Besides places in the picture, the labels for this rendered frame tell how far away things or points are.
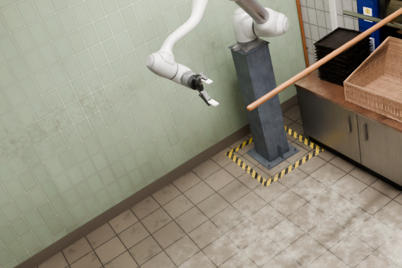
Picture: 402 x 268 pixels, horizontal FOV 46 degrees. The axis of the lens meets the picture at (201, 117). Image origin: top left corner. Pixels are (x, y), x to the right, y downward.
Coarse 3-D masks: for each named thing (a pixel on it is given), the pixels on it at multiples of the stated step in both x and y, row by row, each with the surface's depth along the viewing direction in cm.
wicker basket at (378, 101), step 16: (384, 48) 331; (400, 48) 324; (368, 64) 327; (384, 64) 338; (400, 64) 327; (368, 80) 334; (384, 80) 334; (400, 80) 329; (352, 96) 320; (368, 96) 306; (384, 96) 295; (400, 96) 315; (384, 112) 302; (400, 112) 301
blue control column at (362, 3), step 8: (360, 0) 337; (368, 0) 330; (376, 0) 328; (360, 8) 341; (376, 8) 331; (376, 16) 334; (360, 24) 348; (368, 24) 341; (376, 32) 340; (376, 40) 343
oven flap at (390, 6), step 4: (392, 0) 320; (396, 0) 318; (388, 4) 324; (392, 4) 321; (396, 4) 319; (400, 4) 316; (388, 8) 324; (392, 8) 321; (396, 8) 319; (388, 12) 325; (392, 12) 322; (400, 16) 317; (392, 20) 323; (396, 20) 321; (400, 20) 318
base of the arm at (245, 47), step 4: (256, 40) 334; (260, 40) 338; (232, 44) 346; (236, 44) 339; (240, 44) 335; (244, 44) 334; (248, 44) 333; (252, 44) 334; (256, 44) 335; (260, 44) 336; (232, 48) 337; (236, 48) 336; (240, 48) 336; (244, 48) 334; (248, 48) 333; (252, 48) 334; (244, 52) 333
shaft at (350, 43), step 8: (400, 8) 282; (392, 16) 277; (376, 24) 274; (384, 24) 275; (368, 32) 270; (352, 40) 266; (360, 40) 269; (344, 48) 263; (328, 56) 259; (320, 64) 256; (304, 72) 252; (288, 80) 249; (296, 80) 250; (280, 88) 246; (264, 96) 243; (272, 96) 244; (256, 104) 240
